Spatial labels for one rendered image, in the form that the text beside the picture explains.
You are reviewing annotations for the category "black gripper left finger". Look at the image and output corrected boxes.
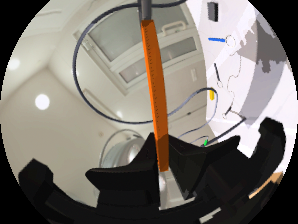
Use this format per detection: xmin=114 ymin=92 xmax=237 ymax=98
xmin=85 ymin=132 xmax=161 ymax=208

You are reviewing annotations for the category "orange handle with dark grey loop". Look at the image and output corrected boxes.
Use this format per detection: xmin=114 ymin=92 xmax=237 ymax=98
xmin=137 ymin=0 xmax=169 ymax=172

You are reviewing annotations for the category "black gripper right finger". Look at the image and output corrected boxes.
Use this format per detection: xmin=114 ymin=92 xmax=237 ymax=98
xmin=168 ymin=135 xmax=241 ymax=201

